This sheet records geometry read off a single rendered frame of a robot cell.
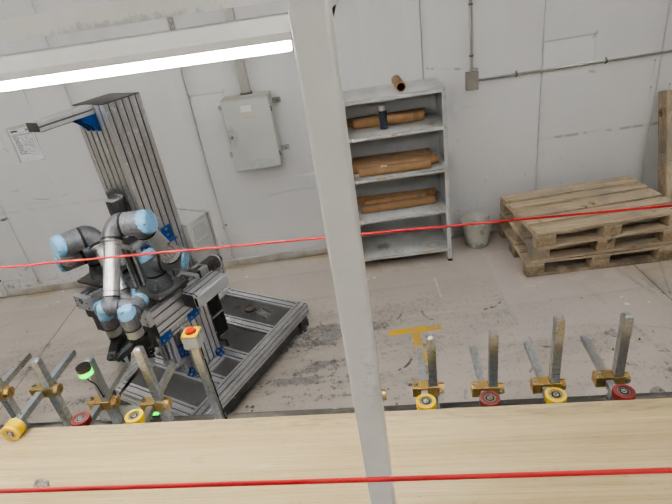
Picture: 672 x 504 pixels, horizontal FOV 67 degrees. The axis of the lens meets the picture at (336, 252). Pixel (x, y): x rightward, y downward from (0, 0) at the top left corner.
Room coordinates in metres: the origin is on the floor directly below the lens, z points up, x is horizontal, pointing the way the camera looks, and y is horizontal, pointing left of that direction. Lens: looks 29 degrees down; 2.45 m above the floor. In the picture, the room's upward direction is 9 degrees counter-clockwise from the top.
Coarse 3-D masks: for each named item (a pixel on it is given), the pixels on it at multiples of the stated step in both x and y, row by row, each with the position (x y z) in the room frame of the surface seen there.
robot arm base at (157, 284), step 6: (156, 276) 2.46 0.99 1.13; (162, 276) 2.47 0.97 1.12; (168, 276) 2.51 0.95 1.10; (150, 282) 2.46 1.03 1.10; (156, 282) 2.45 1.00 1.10; (162, 282) 2.46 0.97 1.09; (168, 282) 2.48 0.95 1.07; (150, 288) 2.45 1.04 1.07; (156, 288) 2.44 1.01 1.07; (162, 288) 2.44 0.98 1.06; (168, 288) 2.46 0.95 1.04
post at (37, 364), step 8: (32, 360) 1.87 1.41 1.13; (40, 360) 1.88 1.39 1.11; (32, 368) 1.86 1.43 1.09; (40, 368) 1.86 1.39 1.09; (40, 376) 1.86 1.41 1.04; (48, 376) 1.88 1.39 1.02; (48, 384) 1.86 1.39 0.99; (56, 400) 1.86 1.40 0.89; (56, 408) 1.86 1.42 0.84; (64, 408) 1.87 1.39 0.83; (64, 416) 1.86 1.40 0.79; (72, 416) 1.89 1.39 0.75; (64, 424) 1.86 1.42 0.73
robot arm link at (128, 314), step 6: (126, 306) 1.90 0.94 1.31; (132, 306) 1.90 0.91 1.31; (120, 312) 1.87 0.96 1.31; (126, 312) 1.86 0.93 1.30; (132, 312) 1.88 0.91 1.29; (138, 312) 1.92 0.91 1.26; (120, 318) 1.86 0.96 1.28; (126, 318) 1.86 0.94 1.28; (132, 318) 1.87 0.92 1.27; (138, 318) 1.90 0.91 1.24; (126, 324) 1.86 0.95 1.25; (132, 324) 1.86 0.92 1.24; (138, 324) 1.88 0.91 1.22; (126, 330) 1.86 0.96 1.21; (132, 330) 1.86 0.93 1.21
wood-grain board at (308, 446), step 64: (0, 448) 1.60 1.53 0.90; (64, 448) 1.54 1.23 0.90; (128, 448) 1.49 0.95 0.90; (192, 448) 1.43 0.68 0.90; (256, 448) 1.38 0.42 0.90; (320, 448) 1.34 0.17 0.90; (448, 448) 1.25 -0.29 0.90; (512, 448) 1.20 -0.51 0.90; (576, 448) 1.16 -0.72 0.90; (640, 448) 1.12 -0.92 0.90
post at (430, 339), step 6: (426, 336) 1.62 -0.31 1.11; (432, 336) 1.61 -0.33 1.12; (426, 342) 1.61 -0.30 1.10; (432, 342) 1.60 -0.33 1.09; (426, 348) 1.63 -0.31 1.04; (432, 348) 1.60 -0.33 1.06; (432, 354) 1.60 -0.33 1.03; (432, 360) 1.60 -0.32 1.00; (432, 366) 1.61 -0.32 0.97; (432, 372) 1.61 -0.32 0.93; (432, 378) 1.61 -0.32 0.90; (432, 384) 1.61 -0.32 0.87; (438, 402) 1.60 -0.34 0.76; (438, 408) 1.60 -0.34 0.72
